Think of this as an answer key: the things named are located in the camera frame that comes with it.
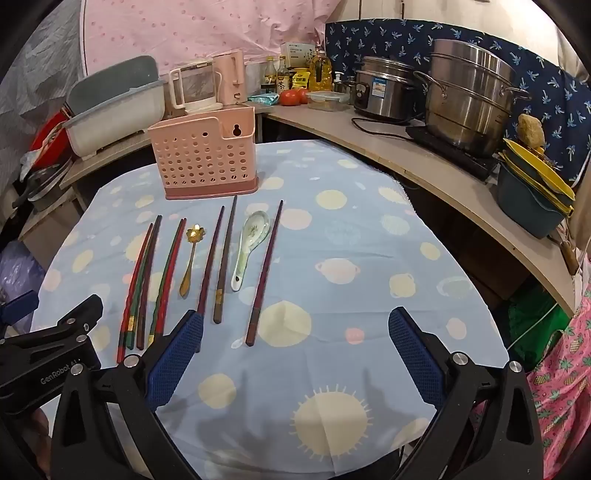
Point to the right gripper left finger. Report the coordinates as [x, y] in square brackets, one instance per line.
[85, 444]

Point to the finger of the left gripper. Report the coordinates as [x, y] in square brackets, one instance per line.
[80, 320]
[13, 311]

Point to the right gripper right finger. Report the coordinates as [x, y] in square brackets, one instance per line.
[485, 426]

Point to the gold flower spoon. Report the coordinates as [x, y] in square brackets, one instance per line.
[194, 235]

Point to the white ceramic soup spoon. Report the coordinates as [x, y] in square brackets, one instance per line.
[254, 231]

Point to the long maroon chopstick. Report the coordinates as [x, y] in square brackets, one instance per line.
[250, 338]

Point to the purple plastic bag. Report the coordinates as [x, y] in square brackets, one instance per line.
[20, 273]

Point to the pink pineapple apron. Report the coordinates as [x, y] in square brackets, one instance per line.
[560, 386]

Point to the black frying pan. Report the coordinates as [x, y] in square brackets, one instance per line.
[43, 187]

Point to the blue patterned tablecloth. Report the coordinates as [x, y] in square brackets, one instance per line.
[323, 391]

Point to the red plastic basin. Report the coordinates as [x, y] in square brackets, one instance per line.
[52, 143]

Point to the pink perforated utensil holder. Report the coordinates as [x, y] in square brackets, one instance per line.
[206, 155]

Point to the dish drainer box with lid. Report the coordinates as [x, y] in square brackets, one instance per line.
[114, 103]

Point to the grey striped cloth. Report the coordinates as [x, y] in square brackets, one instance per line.
[37, 82]

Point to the dark teal basin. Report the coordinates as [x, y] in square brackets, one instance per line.
[526, 206]

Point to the black induction cooker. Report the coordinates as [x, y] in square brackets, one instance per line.
[480, 167]

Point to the glass electric kettle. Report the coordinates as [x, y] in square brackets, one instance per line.
[192, 87]

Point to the yellow bowl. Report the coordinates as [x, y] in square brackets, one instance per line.
[531, 168]

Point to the blue wipes packet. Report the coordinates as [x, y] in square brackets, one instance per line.
[265, 98]

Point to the pink dotted curtain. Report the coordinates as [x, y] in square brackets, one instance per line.
[177, 32]

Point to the pink electric kettle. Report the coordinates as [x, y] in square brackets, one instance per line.
[229, 69]

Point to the loofah sponge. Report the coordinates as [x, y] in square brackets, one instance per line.
[530, 131]

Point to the red tomato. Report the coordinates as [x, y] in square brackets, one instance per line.
[289, 98]
[303, 95]

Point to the soy sauce bottle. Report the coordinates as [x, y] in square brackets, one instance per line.
[282, 76]

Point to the yellow seasoning packet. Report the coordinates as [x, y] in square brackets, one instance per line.
[300, 78]

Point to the navy floral cloth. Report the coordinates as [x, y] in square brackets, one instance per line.
[558, 100]

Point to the large steel steamer pot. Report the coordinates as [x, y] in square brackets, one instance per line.
[470, 95]

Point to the clear food container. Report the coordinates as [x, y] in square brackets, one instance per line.
[327, 100]

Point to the cooking oil bottle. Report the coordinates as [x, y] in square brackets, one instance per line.
[320, 72]

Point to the silver rice cooker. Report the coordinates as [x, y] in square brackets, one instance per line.
[388, 89]

